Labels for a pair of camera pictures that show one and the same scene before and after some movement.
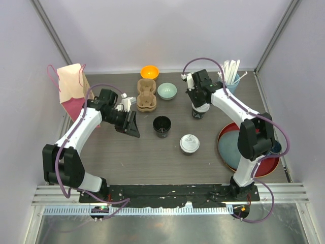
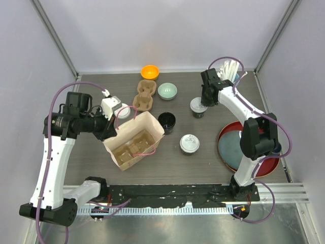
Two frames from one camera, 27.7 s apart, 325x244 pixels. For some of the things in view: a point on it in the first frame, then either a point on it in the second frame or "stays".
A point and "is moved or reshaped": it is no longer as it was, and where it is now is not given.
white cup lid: [189, 143] stays
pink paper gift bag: [73, 89] → [135, 139]
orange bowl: [149, 71] stays
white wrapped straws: [229, 68] stays
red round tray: [266, 165] stays
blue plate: [228, 150] stays
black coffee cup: [162, 124] is moved or reshaped
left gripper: [129, 127] → [108, 130]
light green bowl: [167, 91] stays
